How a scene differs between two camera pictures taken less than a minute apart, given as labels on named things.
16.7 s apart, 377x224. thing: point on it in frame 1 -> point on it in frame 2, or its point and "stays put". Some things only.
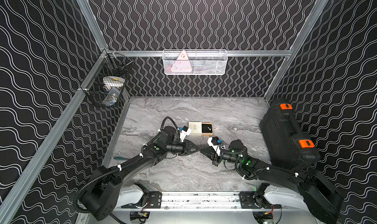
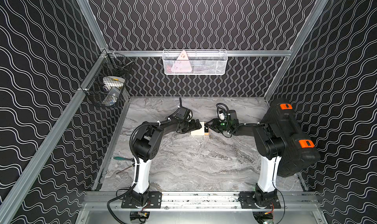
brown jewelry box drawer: (205, 130) stays put
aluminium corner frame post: (83, 2) stays put
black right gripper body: (223, 156) -> (220, 126)
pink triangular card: (182, 64) stays put
